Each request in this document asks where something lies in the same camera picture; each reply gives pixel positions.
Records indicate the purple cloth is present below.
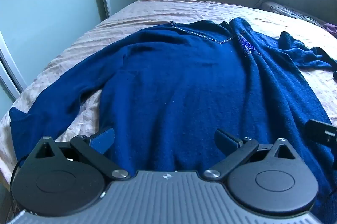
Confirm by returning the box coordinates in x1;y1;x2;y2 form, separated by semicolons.
324;22;337;38

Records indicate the bed with pink bedspread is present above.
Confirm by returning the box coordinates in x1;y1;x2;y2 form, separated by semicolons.
0;0;337;189

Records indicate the patterned pillow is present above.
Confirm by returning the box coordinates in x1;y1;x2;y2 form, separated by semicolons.
254;0;327;27

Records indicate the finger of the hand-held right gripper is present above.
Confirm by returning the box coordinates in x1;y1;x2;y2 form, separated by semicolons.
305;120;337;146

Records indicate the blue knit sweater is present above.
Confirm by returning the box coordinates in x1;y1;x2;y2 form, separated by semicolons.
9;18;337;224

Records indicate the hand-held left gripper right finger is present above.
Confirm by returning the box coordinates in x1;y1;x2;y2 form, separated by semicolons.
202;129;298;182

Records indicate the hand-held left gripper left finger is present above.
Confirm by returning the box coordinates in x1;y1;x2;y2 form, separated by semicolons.
33;127;132;182

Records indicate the sliding door wardrobe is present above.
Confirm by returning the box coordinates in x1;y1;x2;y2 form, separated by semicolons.
0;0;155;99

